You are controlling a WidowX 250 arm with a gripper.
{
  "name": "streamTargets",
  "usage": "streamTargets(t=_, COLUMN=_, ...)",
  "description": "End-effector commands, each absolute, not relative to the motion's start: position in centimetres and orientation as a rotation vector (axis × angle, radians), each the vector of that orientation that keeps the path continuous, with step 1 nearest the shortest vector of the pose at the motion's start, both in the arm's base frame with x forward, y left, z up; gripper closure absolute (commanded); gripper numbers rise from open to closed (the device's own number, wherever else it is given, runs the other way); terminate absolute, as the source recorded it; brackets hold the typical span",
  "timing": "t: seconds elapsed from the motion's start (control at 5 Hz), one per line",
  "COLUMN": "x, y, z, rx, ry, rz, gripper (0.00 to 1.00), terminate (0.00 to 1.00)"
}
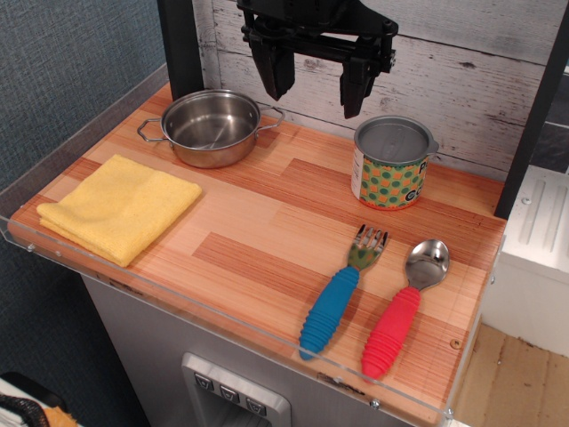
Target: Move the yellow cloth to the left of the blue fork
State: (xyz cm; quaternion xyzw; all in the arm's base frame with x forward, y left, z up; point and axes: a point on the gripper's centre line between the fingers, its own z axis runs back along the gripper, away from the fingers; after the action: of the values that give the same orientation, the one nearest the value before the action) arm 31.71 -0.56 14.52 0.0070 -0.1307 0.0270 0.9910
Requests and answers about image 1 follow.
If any black vertical post right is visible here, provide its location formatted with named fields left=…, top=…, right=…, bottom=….
left=494, top=7, right=568, bottom=220

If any yellow cloth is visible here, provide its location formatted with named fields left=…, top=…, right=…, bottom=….
left=36, top=155, right=202, bottom=268

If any white toy sink unit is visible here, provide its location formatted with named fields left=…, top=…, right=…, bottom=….
left=481, top=165, right=568, bottom=356

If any silver dispenser button panel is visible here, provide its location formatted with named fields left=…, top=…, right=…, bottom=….
left=181, top=352, right=292, bottom=426

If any black vertical post left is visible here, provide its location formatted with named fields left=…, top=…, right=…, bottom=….
left=156, top=0, right=204, bottom=101

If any patterned can with grey lid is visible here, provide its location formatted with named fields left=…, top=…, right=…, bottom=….
left=351, top=116, right=439, bottom=211

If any grey toy fridge cabinet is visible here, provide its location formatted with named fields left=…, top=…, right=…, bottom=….
left=84, top=277, right=453, bottom=426

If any black braided cable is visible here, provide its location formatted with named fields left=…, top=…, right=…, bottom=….
left=0, top=392, right=48, bottom=427

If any clear acrylic table guard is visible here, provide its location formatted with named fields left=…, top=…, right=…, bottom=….
left=4, top=87, right=505, bottom=407

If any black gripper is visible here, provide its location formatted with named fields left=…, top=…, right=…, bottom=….
left=237, top=1, right=397, bottom=118

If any red handled spoon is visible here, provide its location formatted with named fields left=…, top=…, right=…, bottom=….
left=361, top=239, right=450, bottom=379

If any small steel pot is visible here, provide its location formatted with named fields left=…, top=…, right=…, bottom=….
left=137, top=89, right=285, bottom=169

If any blue handled fork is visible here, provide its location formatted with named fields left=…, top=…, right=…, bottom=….
left=299, top=224, right=389, bottom=360

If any black vertical post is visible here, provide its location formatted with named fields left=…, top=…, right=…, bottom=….
left=494, top=7, right=568, bottom=220
left=156, top=0, right=204, bottom=101

